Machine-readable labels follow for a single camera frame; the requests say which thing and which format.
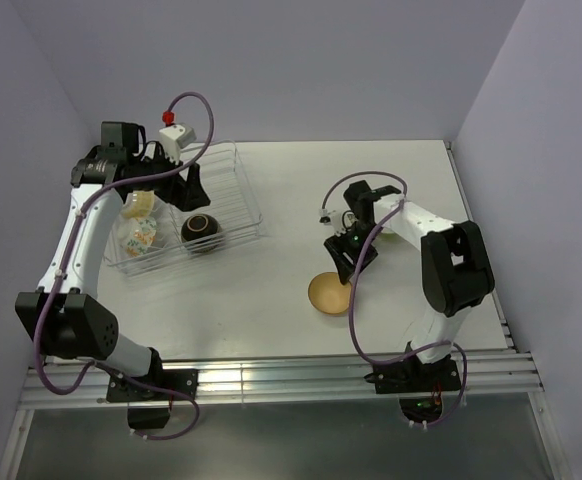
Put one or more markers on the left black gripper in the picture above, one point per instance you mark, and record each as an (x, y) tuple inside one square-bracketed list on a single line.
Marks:
[(186, 194)]

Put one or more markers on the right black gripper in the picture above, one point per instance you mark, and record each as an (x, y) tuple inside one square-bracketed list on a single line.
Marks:
[(336, 246)]

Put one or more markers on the dark brown glazed bowl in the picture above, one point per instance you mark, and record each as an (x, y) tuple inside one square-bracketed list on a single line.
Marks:
[(201, 233)]

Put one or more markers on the floral leaf pattern bowl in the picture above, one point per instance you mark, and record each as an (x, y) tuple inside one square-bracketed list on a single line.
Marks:
[(136, 235)]

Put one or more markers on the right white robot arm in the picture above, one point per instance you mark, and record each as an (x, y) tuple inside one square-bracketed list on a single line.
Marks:
[(456, 274)]

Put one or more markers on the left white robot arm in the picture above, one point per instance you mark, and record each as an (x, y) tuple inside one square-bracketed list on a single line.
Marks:
[(62, 315)]

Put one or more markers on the tan wooden bowl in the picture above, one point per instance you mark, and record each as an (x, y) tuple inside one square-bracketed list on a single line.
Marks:
[(328, 295)]

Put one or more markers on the green and white bowl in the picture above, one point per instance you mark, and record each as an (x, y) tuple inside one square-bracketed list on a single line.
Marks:
[(388, 235)]

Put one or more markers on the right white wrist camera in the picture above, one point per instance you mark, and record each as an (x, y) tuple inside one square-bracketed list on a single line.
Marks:
[(340, 221)]

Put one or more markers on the clear wire dish rack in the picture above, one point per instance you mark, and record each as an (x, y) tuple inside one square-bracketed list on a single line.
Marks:
[(232, 218)]

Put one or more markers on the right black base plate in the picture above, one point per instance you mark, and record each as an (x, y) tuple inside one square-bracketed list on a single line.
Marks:
[(411, 376)]

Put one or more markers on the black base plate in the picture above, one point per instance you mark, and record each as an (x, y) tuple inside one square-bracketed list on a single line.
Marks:
[(184, 381), (411, 376)]

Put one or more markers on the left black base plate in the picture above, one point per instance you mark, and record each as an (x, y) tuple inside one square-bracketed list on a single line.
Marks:
[(184, 381)]

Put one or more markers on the aluminium rail frame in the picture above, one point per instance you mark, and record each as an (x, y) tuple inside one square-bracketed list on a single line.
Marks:
[(295, 380)]

